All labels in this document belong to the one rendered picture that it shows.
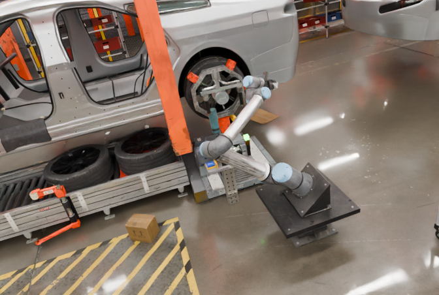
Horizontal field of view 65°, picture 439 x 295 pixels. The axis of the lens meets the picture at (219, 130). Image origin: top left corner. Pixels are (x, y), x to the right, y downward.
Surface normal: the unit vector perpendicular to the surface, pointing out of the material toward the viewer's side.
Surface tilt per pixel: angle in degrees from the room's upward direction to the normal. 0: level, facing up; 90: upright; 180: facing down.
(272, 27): 90
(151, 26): 90
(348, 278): 0
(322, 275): 0
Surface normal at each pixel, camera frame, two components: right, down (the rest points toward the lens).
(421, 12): -0.40, 0.47
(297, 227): -0.17, -0.87
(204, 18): 0.22, 0.27
